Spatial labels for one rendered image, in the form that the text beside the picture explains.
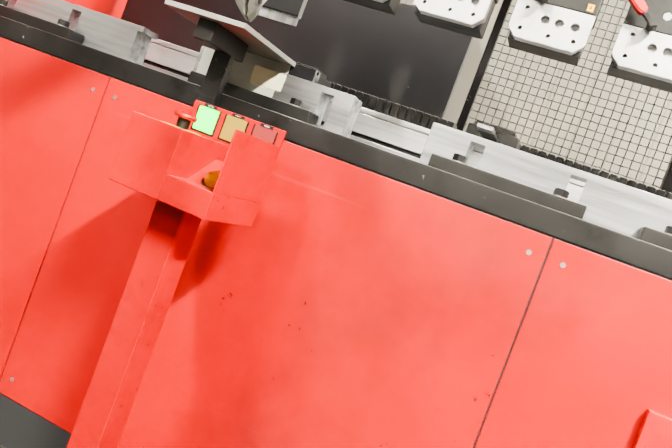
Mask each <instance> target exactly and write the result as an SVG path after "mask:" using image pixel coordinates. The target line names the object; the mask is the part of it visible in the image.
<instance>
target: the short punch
mask: <svg viewBox="0 0 672 448"><path fill-rule="evenodd" d="M307 1H308V0H267V1H266V2H265V3H264V4H263V5H262V6H261V8H260V11H259V12H258V14H257V15H260V16H263V17H266V18H269V19H273V20H276V21H279V22H283V23H286V24H289V25H293V26H296V25H297V23H298V20H299V19H301V17H302V14H303V12H304V9H305V6H306V4H307Z"/></svg>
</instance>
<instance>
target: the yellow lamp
mask: <svg viewBox="0 0 672 448"><path fill-rule="evenodd" d="M247 123H248V122H247V121H244V120H241V119H239V118H236V117H233V116H230V115H227V117H226V120H225V123H224V125H223V128H222V131H221V133H220V136H219V138H221V139H224V140H226V141H229V142H231V140H232V137H233V135H234V132H235V129H237V130H240V131H242V132H244V131H245V128H246V126H247Z"/></svg>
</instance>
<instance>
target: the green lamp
mask: <svg viewBox="0 0 672 448"><path fill-rule="evenodd" d="M219 114H220V112H219V111H216V110H213V109H211V108H208V107H205V106H202V105H200V107H199V110H198V113H197V115H196V118H197V121H196V122H194V123H193V126H192V128H194V129H197V130H200V131H202V132H205V133H208V134H210V135H212V132H213V130H214V127H215V124H216V122H217V119H218V116H219Z"/></svg>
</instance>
